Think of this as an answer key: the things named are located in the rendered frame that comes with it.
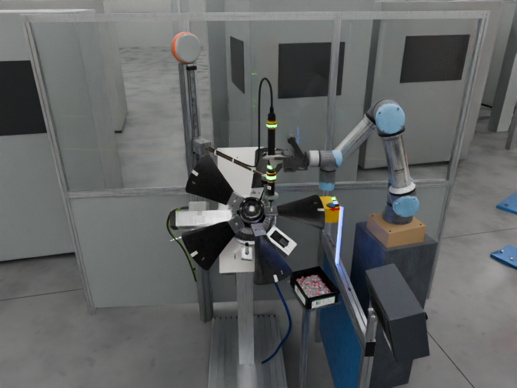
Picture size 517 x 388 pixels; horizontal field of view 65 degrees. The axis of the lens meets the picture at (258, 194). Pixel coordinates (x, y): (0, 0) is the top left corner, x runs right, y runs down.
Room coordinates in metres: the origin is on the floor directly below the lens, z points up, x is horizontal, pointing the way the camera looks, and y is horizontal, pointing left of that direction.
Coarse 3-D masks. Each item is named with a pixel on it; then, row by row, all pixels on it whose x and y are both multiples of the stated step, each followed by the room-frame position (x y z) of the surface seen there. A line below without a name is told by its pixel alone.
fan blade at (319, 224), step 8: (304, 200) 1.84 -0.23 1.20; (312, 200) 1.83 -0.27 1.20; (320, 200) 1.83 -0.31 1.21; (280, 208) 1.78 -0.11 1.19; (288, 208) 1.78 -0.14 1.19; (296, 208) 1.77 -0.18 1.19; (304, 208) 1.77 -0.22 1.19; (312, 208) 1.78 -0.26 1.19; (320, 208) 1.78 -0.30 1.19; (288, 216) 1.71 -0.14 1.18; (296, 216) 1.71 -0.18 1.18; (304, 216) 1.72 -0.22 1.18; (312, 216) 1.72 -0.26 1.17; (320, 216) 1.73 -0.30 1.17; (312, 224) 1.68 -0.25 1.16; (320, 224) 1.68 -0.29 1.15
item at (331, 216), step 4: (320, 196) 2.16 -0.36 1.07; (324, 196) 2.16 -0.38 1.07; (328, 196) 2.16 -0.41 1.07; (324, 200) 2.10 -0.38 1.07; (328, 200) 2.10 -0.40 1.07; (336, 200) 2.10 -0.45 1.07; (324, 204) 2.06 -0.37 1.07; (324, 208) 2.01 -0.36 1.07; (328, 208) 2.01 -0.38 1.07; (328, 212) 2.00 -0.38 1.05; (332, 212) 2.00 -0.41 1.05; (336, 212) 2.01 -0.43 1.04; (328, 216) 2.00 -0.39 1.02; (332, 216) 2.00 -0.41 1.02; (336, 216) 2.01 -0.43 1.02; (328, 220) 2.00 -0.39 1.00; (332, 220) 2.00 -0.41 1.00; (336, 220) 2.01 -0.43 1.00
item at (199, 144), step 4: (192, 140) 2.27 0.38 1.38; (196, 140) 2.26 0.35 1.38; (200, 140) 2.26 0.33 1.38; (204, 140) 2.26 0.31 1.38; (208, 140) 2.26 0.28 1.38; (196, 144) 2.24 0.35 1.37; (200, 144) 2.20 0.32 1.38; (204, 144) 2.21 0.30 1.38; (208, 144) 2.23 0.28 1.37; (196, 148) 2.24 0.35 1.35; (200, 148) 2.20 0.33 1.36; (204, 148) 2.21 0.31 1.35; (196, 152) 2.24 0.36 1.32; (200, 152) 2.21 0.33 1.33; (204, 152) 2.21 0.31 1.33; (208, 152) 2.23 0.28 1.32
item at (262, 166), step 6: (264, 150) 2.00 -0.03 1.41; (264, 156) 1.97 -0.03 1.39; (258, 162) 1.96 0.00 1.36; (264, 162) 1.94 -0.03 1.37; (258, 168) 1.93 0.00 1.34; (264, 168) 1.91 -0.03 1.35; (276, 168) 1.87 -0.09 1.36; (252, 180) 1.90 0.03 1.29; (258, 180) 1.87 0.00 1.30; (252, 186) 1.87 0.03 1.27; (258, 186) 1.83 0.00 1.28
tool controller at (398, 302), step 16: (368, 272) 1.20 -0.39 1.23; (384, 272) 1.18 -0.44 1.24; (368, 288) 1.18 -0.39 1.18; (384, 288) 1.10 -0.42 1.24; (400, 288) 1.08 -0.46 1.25; (384, 304) 1.03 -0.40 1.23; (400, 304) 1.01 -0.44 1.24; (416, 304) 1.00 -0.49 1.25; (384, 320) 1.02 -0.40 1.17; (400, 320) 0.96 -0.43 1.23; (416, 320) 0.96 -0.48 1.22; (400, 336) 0.96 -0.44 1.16; (416, 336) 0.96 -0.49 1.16; (400, 352) 0.96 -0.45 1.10; (416, 352) 0.96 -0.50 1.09
